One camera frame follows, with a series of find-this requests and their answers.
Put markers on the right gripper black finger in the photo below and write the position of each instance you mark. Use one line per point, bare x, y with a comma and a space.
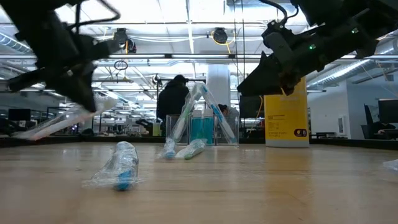
287, 87
270, 73

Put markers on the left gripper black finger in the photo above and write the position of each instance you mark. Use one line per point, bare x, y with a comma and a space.
93, 81
65, 81

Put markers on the small blue mouthwash bottle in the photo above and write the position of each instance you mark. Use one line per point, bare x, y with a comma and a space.
196, 130
208, 130

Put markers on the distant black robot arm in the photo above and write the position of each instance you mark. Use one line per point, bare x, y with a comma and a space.
144, 123

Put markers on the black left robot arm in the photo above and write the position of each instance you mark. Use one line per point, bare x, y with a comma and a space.
28, 18

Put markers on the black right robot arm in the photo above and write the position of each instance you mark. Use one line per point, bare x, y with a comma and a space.
357, 28

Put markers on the yellow canister with white lid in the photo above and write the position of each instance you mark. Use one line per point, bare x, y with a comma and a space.
286, 124

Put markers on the black computer monitor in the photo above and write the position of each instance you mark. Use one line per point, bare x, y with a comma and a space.
19, 114
388, 110
250, 107

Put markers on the person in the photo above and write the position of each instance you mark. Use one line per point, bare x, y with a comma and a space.
230, 111
384, 127
171, 99

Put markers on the clear acrylic organizer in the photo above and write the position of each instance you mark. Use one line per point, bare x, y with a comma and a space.
233, 122

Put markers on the pale green container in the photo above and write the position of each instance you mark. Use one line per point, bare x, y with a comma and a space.
156, 129

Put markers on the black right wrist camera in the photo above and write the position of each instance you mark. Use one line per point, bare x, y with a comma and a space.
273, 27

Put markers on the black aluminium table frame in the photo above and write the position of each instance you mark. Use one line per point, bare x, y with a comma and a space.
46, 141

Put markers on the white wall box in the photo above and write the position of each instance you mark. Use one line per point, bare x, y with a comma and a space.
343, 124

